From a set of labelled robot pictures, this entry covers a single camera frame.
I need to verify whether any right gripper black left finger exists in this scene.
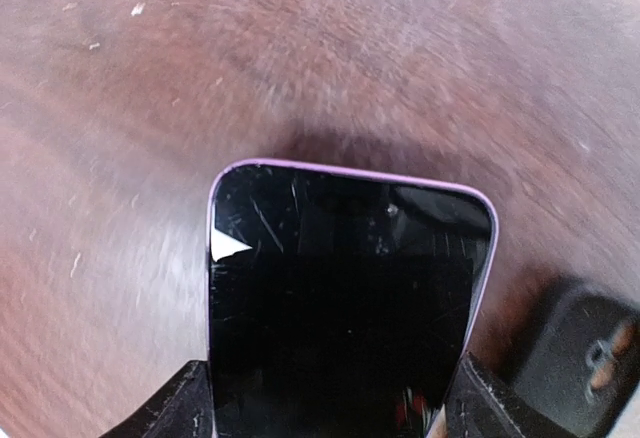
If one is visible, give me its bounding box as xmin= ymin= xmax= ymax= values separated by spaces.
xmin=102 ymin=360 xmax=214 ymax=438

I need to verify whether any black smartphone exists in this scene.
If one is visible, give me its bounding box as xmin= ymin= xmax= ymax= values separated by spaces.
xmin=207 ymin=159 xmax=499 ymax=437
xmin=503 ymin=279 xmax=639 ymax=437

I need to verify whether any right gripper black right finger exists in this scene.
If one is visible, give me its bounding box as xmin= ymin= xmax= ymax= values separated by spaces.
xmin=445 ymin=353 xmax=565 ymax=438

